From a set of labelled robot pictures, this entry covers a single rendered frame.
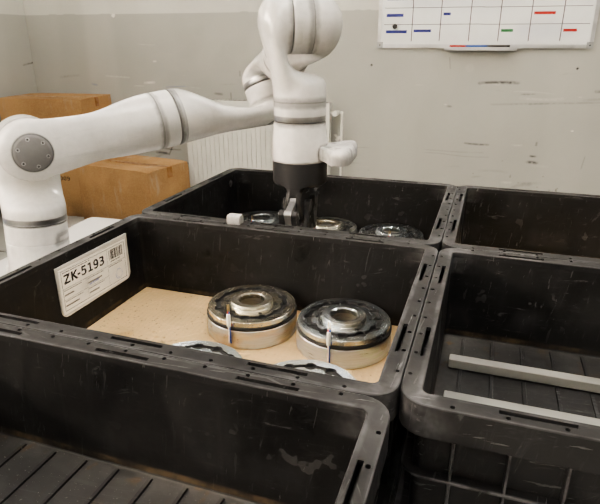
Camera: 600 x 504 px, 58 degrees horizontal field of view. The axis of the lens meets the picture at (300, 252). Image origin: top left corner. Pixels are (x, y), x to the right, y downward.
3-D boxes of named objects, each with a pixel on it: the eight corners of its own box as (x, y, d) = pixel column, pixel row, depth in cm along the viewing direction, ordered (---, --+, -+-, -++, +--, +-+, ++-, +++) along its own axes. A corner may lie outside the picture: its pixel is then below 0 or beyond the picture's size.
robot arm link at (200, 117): (291, 123, 107) (167, 153, 95) (276, 75, 106) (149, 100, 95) (313, 109, 98) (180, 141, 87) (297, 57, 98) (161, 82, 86)
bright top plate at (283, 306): (191, 318, 61) (190, 313, 61) (234, 283, 70) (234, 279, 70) (273, 335, 57) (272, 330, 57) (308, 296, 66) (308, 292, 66)
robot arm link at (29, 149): (175, 91, 86) (156, 87, 93) (-14, 128, 74) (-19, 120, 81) (187, 149, 89) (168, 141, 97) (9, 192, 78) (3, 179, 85)
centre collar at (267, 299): (222, 308, 62) (222, 303, 62) (243, 291, 66) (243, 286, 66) (261, 316, 60) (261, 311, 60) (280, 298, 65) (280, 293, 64)
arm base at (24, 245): (3, 322, 90) (-11, 221, 84) (50, 302, 97) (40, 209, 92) (43, 336, 86) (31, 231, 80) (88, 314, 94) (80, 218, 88)
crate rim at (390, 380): (-63, 333, 48) (-70, 308, 47) (137, 229, 74) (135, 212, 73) (393, 430, 36) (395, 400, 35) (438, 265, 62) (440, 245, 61)
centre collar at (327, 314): (315, 325, 59) (315, 320, 58) (329, 305, 63) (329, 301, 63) (360, 333, 57) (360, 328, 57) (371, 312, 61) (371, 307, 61)
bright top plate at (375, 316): (283, 336, 57) (283, 331, 57) (315, 297, 66) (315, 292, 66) (378, 354, 54) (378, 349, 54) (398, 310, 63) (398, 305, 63)
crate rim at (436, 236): (137, 229, 74) (135, 212, 73) (232, 180, 101) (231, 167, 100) (438, 265, 62) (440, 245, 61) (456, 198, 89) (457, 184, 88)
